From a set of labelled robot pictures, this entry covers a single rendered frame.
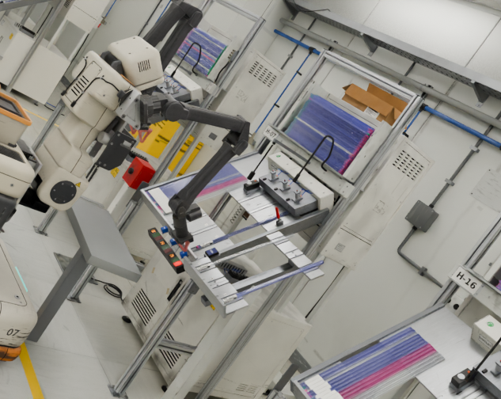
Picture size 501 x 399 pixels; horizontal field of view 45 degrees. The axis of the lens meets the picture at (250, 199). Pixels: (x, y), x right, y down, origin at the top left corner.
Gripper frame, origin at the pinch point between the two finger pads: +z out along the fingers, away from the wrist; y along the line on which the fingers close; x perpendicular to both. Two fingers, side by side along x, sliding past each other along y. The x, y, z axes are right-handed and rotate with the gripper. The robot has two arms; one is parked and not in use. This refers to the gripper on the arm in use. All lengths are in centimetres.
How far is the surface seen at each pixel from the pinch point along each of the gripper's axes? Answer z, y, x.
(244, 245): 2.8, -10.1, -25.2
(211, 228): 2.2, 9.7, -18.1
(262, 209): 3.1, 9.9, -46.2
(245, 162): 4, 53, -61
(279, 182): -3, 18, -61
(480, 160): 55, 34, -229
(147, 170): 10, 90, -16
